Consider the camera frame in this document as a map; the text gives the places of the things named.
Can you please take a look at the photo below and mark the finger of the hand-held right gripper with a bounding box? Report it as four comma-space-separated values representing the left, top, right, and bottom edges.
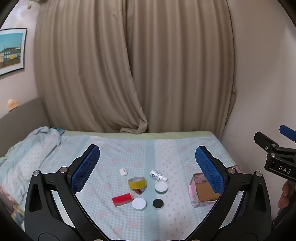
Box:
254, 132, 281, 151
279, 125, 296, 142

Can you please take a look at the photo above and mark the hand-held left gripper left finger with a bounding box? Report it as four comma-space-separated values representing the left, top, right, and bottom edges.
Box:
24, 144, 109, 241

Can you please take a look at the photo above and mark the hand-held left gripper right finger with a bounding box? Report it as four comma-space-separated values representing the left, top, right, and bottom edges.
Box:
186, 146, 272, 241

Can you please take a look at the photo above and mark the pink cardboard box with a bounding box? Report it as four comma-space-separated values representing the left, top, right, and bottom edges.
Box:
188, 165, 242, 207

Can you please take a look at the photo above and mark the red rectangular box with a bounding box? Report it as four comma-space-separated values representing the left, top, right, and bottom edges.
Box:
112, 193, 134, 206

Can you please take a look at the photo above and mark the green jar with white lid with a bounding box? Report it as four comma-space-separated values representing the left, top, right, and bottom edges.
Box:
155, 181, 168, 194

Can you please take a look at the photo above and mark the yellow tape roll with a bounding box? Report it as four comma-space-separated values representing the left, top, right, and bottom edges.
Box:
128, 177, 148, 191

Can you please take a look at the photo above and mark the white round jar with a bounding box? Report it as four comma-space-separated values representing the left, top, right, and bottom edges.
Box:
132, 197, 147, 211

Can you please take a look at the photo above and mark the person's right hand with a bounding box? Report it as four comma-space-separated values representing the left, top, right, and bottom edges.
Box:
278, 179, 293, 209

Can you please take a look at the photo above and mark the white bottle with black print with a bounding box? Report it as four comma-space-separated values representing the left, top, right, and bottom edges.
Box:
149, 170, 168, 182

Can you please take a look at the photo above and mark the crumpled light blue quilt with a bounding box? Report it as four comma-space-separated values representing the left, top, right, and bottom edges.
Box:
0, 126, 64, 204

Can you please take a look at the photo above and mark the blue pink printed blanket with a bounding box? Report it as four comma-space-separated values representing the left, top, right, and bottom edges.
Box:
0, 132, 245, 241

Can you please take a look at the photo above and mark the grey headboard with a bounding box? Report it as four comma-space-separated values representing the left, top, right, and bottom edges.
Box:
0, 97, 50, 158

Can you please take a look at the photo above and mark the brown patterned cloth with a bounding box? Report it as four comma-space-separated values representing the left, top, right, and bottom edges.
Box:
0, 185, 25, 224

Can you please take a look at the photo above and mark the beige curtain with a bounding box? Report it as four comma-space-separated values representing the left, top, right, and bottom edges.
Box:
125, 0, 237, 133
34, 0, 148, 134

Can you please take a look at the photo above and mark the framed wall poster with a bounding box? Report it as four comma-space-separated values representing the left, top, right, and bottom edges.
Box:
0, 28, 28, 76

